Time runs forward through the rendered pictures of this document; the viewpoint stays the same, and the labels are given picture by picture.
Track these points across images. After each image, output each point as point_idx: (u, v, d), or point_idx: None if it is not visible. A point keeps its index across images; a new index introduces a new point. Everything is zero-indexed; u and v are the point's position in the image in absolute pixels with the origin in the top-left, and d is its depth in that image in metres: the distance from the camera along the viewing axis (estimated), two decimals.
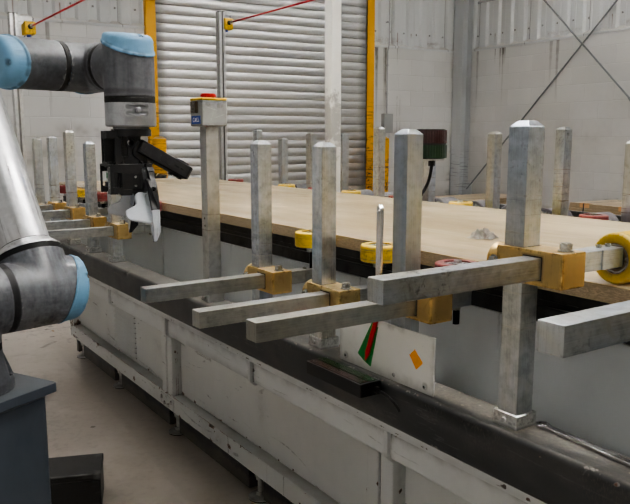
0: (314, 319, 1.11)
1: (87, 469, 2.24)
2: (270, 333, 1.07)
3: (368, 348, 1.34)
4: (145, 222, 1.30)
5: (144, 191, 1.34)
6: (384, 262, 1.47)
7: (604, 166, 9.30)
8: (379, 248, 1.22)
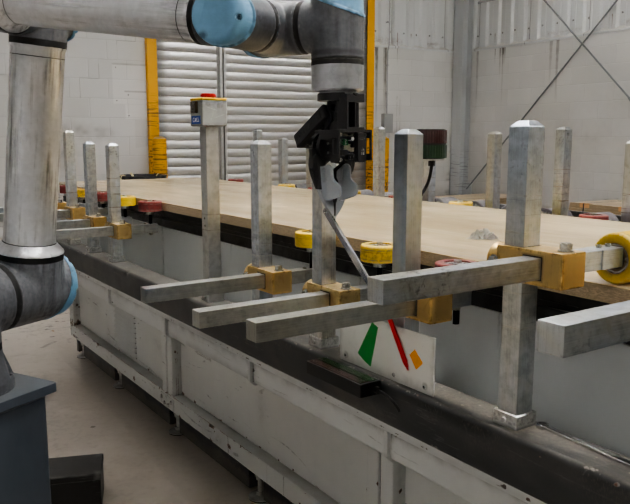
0: (314, 319, 1.11)
1: (87, 469, 2.24)
2: (270, 333, 1.07)
3: (402, 354, 1.26)
4: (347, 198, 1.30)
5: None
6: (384, 262, 1.47)
7: (604, 166, 9.30)
8: (347, 245, 1.30)
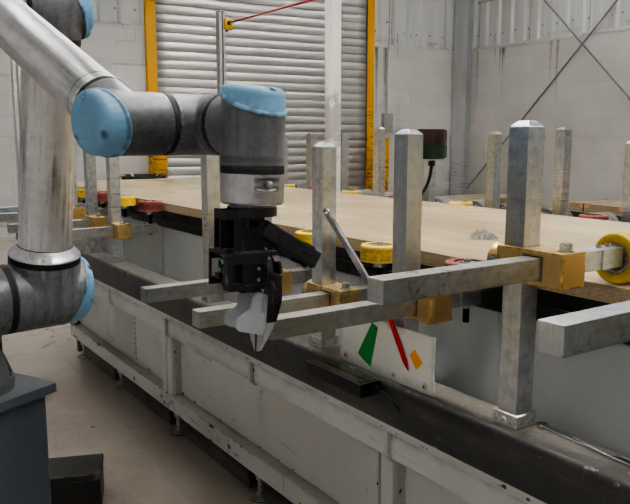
0: (327, 317, 1.12)
1: (87, 469, 2.24)
2: (284, 331, 1.08)
3: (402, 354, 1.26)
4: (254, 334, 1.05)
5: (267, 285, 1.05)
6: (384, 262, 1.47)
7: (604, 166, 9.30)
8: (347, 245, 1.30)
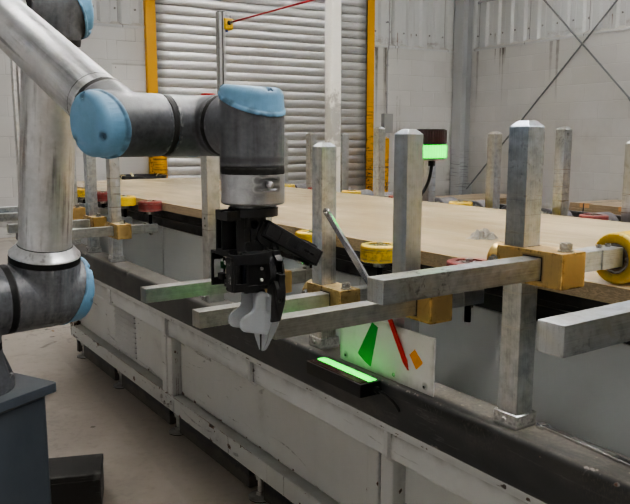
0: (331, 316, 1.13)
1: (87, 469, 2.24)
2: (288, 330, 1.09)
3: (402, 354, 1.26)
4: (259, 334, 1.06)
5: (270, 285, 1.05)
6: (384, 262, 1.47)
7: (604, 166, 9.30)
8: (347, 245, 1.30)
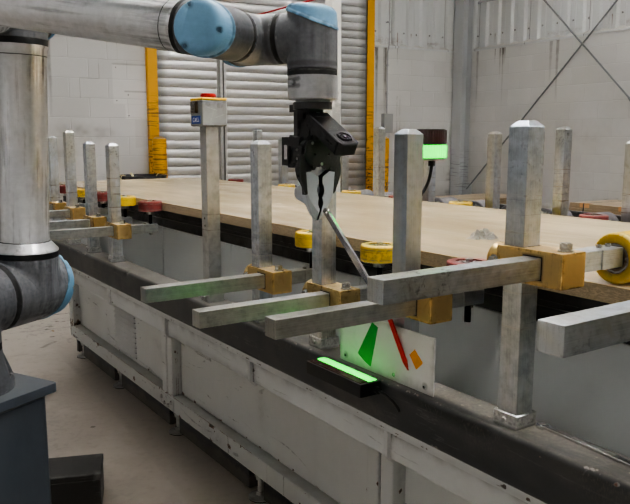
0: (331, 316, 1.13)
1: (87, 469, 2.24)
2: (288, 330, 1.09)
3: (402, 354, 1.26)
4: (303, 203, 1.35)
5: (306, 165, 1.32)
6: (384, 262, 1.47)
7: (604, 166, 9.30)
8: (347, 245, 1.30)
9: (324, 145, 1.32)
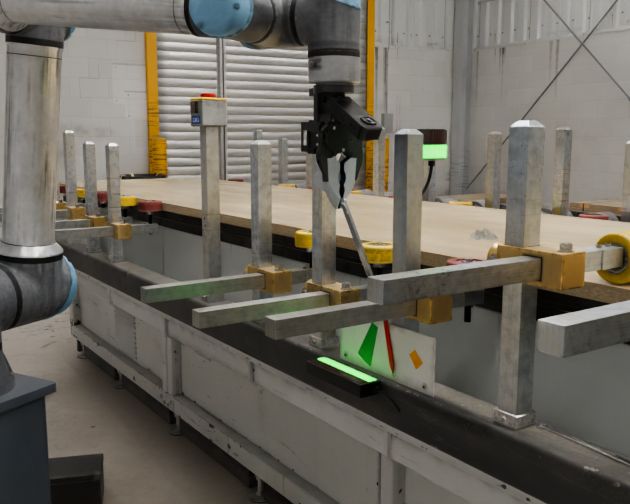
0: (331, 316, 1.13)
1: (87, 469, 2.24)
2: (288, 330, 1.09)
3: (390, 357, 1.29)
4: (324, 191, 1.29)
5: (327, 151, 1.27)
6: (384, 262, 1.47)
7: (604, 166, 9.30)
8: (357, 241, 1.27)
9: (346, 130, 1.26)
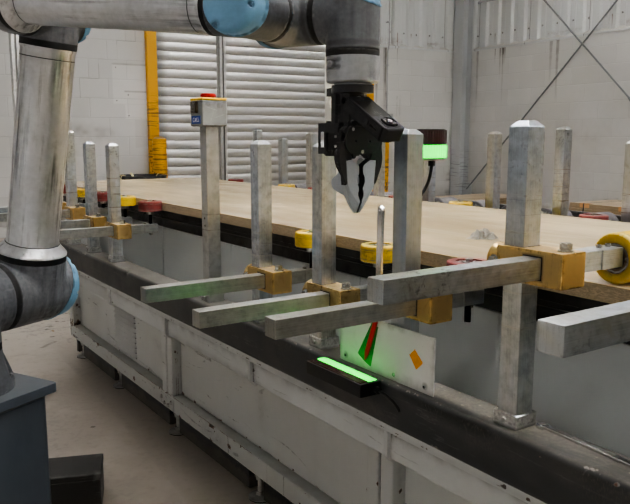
0: (331, 316, 1.13)
1: (87, 469, 2.24)
2: (288, 330, 1.09)
3: (368, 347, 1.34)
4: (342, 194, 1.25)
5: (345, 153, 1.22)
6: (384, 262, 1.47)
7: (604, 166, 9.30)
8: (379, 248, 1.22)
9: (365, 131, 1.22)
